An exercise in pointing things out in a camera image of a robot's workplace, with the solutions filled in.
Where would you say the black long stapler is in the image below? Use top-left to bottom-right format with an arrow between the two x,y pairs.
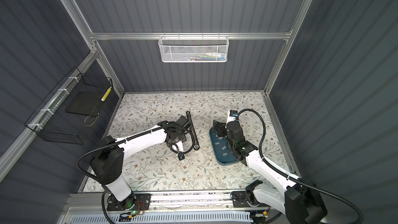
186,111 -> 200,150

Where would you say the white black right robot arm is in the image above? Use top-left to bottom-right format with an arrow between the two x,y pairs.
209,120 -> 328,224

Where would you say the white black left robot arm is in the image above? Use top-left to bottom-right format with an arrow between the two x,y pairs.
90,116 -> 195,203

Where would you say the teal plastic tray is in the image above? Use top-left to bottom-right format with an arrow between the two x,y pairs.
209,128 -> 243,166

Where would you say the yellow marker pen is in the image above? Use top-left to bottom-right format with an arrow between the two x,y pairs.
101,86 -> 113,102

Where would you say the black foam pad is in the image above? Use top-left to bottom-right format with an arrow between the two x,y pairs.
65,92 -> 105,117

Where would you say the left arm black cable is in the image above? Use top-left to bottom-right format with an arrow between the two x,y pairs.
76,124 -> 195,224

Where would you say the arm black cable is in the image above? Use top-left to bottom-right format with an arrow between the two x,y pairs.
237,108 -> 364,224
76,124 -> 195,224

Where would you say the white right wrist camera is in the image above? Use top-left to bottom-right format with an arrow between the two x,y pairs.
226,110 -> 238,124

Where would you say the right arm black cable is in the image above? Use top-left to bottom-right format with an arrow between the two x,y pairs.
237,108 -> 364,224

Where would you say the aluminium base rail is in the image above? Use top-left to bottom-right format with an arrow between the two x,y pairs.
62,189 -> 269,214

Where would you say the white wire mesh basket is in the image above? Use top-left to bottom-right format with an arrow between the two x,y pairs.
158,36 -> 230,63

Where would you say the black wire basket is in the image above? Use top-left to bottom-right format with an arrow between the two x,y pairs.
25,69 -> 113,145

